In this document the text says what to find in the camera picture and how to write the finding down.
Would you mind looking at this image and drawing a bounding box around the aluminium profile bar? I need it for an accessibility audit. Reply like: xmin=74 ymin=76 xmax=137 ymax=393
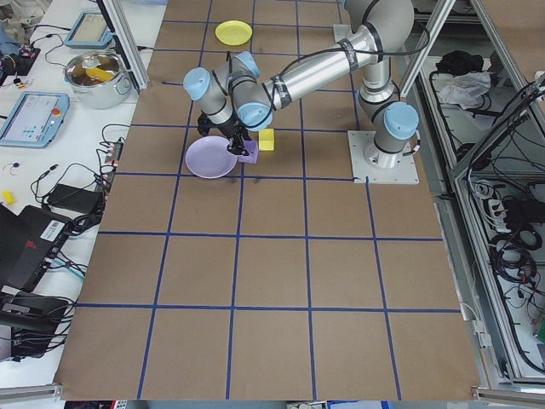
xmin=0 ymin=382 xmax=65 ymax=401
xmin=470 ymin=384 xmax=545 ymax=405

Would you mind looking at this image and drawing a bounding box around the aluminium profile post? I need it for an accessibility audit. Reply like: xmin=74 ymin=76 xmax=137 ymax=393
xmin=95 ymin=0 xmax=150 ymax=90

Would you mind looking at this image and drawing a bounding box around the white cloth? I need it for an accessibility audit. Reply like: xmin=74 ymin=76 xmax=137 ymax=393
xmin=438 ymin=70 xmax=494 ymax=112

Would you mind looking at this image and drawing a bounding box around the white power strip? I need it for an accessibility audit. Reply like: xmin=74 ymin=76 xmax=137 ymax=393
xmin=485 ymin=199 xmax=508 ymax=233

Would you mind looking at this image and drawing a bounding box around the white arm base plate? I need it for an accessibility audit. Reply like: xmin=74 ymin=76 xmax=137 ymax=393
xmin=333 ymin=24 xmax=363 ymax=43
xmin=347 ymin=130 xmax=421 ymax=185

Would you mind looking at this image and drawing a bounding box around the black laptop with white label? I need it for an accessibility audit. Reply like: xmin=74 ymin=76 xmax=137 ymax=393
xmin=0 ymin=204 xmax=72 ymax=295

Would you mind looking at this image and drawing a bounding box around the purple foam cube block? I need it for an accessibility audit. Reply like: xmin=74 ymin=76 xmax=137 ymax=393
xmin=237 ymin=140 xmax=260 ymax=165

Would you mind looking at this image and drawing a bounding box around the black cloth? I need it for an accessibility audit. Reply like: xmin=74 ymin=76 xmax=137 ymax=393
xmin=436 ymin=49 xmax=485 ymax=77

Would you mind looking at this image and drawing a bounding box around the V-shaped metal bar frame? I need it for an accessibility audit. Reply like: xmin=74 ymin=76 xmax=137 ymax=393
xmin=399 ymin=0 xmax=545 ymax=387

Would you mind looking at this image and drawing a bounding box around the black electronic device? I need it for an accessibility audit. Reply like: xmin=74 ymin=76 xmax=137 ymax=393
xmin=0 ymin=292 xmax=77 ymax=363

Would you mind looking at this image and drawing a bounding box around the small blue teach pendant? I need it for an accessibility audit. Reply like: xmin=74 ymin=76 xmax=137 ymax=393
xmin=65 ymin=11 xmax=115 ymax=49

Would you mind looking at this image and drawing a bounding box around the steel pot with glass lid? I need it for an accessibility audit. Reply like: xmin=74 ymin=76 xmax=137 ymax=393
xmin=63 ymin=49 xmax=131 ymax=111

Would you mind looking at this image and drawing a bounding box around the black cable bundle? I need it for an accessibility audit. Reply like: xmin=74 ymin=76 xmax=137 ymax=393
xmin=485 ymin=229 xmax=545 ymax=293

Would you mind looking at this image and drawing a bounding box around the large blue teach pendant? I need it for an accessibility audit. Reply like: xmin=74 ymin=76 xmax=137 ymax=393
xmin=0 ymin=91 xmax=71 ymax=149

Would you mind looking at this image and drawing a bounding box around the black power adapter brick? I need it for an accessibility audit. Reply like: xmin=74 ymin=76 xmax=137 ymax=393
xmin=44 ymin=183 xmax=105 ymax=213

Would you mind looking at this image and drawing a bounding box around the purple round plate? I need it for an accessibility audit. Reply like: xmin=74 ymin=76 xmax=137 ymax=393
xmin=185 ymin=135 xmax=238 ymax=180

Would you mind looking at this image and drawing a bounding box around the yellow round plate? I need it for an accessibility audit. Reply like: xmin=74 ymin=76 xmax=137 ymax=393
xmin=215 ymin=20 xmax=254 ymax=46

